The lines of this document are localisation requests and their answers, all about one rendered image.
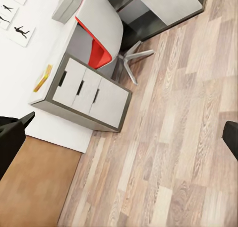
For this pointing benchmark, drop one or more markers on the board game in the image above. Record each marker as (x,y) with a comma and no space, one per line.
(42,78)

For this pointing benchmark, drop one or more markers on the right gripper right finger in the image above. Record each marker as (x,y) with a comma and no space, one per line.
(230,137)

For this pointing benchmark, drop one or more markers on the desk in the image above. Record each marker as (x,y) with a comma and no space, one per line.
(81,94)

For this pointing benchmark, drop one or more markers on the swivel chair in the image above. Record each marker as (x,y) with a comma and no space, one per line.
(103,23)

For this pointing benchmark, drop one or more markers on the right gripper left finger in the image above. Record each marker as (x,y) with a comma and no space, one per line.
(12,137)

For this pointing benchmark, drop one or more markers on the sliding door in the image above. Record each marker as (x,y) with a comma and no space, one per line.
(35,186)

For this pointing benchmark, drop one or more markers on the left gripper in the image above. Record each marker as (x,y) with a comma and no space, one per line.
(26,120)

